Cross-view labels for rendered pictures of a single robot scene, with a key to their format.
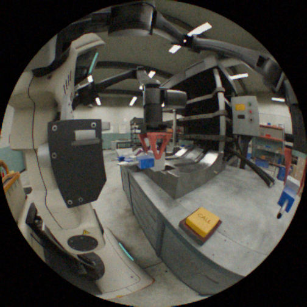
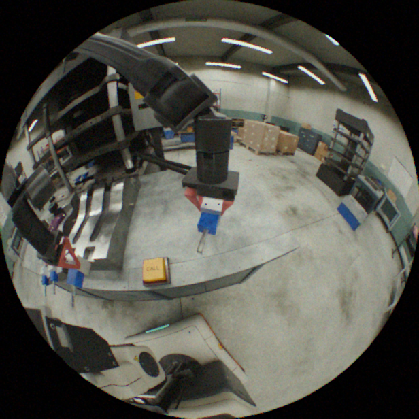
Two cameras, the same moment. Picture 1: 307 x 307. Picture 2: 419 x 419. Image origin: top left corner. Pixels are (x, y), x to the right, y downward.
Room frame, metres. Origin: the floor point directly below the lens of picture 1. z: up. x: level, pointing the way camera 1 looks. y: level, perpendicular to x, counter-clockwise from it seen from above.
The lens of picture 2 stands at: (-0.05, -0.07, 1.15)
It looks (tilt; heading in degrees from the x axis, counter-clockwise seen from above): 45 degrees down; 284
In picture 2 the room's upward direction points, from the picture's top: straight up
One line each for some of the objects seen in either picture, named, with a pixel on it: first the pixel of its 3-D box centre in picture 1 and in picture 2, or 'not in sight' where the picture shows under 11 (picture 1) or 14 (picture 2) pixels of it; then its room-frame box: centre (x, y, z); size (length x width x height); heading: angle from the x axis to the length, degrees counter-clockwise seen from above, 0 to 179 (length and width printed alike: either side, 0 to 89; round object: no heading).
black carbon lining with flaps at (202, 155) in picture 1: (190, 153); (92, 203); (0.47, -0.21, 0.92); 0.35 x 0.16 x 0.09; 119
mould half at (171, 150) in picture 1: (151, 154); (56, 234); (0.75, 0.02, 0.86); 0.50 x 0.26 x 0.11; 136
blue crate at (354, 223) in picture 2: not in sight; (350, 214); (-2.55, -1.64, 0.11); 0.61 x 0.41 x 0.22; 115
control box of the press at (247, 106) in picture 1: (242, 167); (162, 163); (0.62, -0.95, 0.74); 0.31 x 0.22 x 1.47; 29
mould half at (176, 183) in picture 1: (192, 161); (101, 209); (0.47, -0.23, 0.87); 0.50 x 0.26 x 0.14; 119
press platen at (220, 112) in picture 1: (197, 125); (85, 135); (1.40, -0.73, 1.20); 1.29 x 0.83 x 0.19; 29
